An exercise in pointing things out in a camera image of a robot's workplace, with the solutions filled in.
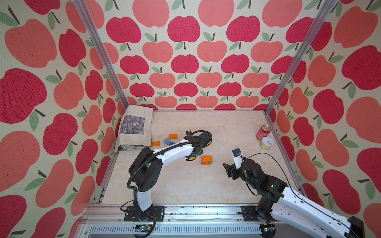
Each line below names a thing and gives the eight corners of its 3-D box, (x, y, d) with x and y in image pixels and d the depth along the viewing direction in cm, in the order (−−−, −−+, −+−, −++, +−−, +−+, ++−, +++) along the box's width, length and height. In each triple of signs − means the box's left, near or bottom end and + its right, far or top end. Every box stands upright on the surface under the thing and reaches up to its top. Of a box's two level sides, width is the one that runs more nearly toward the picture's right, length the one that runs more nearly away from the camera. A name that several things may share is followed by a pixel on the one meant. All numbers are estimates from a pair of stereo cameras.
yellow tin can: (261, 149, 100) (264, 145, 96) (258, 141, 105) (261, 136, 100) (271, 150, 100) (275, 145, 96) (268, 141, 105) (271, 136, 100)
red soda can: (257, 141, 105) (263, 132, 96) (255, 134, 109) (260, 124, 100) (265, 141, 105) (272, 132, 96) (262, 134, 109) (268, 124, 100)
